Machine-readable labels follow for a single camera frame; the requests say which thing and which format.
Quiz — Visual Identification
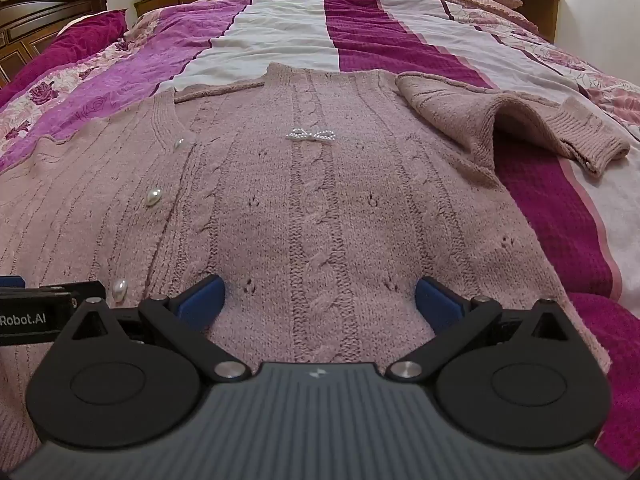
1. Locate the magenta floral striped bedspread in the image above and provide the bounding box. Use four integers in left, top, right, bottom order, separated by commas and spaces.
0, 0, 640, 480

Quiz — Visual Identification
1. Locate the magenta pillow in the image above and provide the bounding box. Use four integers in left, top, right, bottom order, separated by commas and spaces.
49, 9, 129, 70

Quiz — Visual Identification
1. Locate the pink knit cardigan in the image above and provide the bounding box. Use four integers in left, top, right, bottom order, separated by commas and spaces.
0, 62, 632, 461

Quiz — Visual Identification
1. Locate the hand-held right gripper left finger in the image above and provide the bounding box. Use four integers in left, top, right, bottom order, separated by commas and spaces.
69, 275, 253, 384

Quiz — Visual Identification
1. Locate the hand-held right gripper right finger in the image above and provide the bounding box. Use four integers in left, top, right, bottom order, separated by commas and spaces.
385, 276, 572, 384

